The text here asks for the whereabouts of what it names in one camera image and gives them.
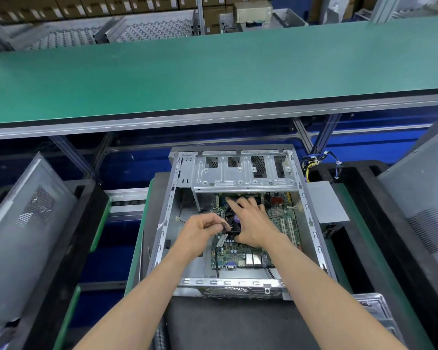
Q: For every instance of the person's left forearm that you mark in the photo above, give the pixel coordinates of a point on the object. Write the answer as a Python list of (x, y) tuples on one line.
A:
[(138, 306)]

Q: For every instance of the person's right forearm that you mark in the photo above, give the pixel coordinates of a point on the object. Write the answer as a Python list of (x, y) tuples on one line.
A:
[(321, 298)]

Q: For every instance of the black processor cooler fan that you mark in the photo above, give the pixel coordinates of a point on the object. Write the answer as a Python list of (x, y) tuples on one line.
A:
[(231, 219)]

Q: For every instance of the person's right hand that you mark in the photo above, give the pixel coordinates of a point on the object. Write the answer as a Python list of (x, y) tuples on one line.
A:
[(257, 225)]

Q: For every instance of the beige metal box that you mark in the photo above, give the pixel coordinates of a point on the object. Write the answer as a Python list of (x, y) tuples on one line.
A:
[(253, 10)]

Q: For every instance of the grey case side panel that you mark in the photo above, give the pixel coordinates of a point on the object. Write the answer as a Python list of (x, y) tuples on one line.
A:
[(25, 233), (419, 193)]

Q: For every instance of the green motherboard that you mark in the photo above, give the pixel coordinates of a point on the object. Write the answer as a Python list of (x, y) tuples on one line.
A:
[(283, 215)]

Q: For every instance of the silver metal drive cage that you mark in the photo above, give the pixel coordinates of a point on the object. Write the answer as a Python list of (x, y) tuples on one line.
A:
[(241, 174)]

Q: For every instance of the small roller conveyor section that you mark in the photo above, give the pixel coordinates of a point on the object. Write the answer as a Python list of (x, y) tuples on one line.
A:
[(127, 202)]

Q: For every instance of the person's left thumb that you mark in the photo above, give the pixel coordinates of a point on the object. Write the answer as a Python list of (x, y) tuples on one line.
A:
[(215, 232)]

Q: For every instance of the grey metal bin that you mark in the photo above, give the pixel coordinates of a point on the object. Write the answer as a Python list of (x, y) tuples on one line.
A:
[(290, 18)]

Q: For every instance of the green conveyor belt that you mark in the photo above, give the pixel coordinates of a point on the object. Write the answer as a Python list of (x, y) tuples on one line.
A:
[(219, 69)]

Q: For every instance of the person's right middle finger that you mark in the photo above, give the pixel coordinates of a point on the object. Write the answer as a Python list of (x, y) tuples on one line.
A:
[(249, 203)]

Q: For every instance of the red chipset heatsink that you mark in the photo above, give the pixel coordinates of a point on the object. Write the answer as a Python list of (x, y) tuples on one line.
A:
[(277, 200)]

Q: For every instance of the row of cardboard boxes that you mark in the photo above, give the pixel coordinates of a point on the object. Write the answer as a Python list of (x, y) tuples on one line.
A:
[(95, 5)]

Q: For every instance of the aluminium conveyor frame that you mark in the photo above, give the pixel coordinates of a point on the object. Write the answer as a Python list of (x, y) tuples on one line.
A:
[(219, 116)]

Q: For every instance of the metal roller rack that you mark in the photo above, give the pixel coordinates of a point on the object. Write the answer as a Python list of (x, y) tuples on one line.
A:
[(69, 36)]

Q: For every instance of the person's left hand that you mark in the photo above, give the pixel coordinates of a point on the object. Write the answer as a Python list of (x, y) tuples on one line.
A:
[(193, 236)]

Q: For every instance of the grey metal computer case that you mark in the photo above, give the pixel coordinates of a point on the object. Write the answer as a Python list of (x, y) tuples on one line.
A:
[(168, 215)]

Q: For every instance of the person's right thumb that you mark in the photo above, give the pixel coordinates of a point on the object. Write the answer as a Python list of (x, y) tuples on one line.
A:
[(237, 228)]

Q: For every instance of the silver plastic tray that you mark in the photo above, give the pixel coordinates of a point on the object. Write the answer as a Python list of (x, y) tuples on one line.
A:
[(377, 313)]

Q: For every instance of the grey power supply unit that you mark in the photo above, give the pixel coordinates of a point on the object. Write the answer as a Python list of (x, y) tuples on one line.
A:
[(326, 204)]

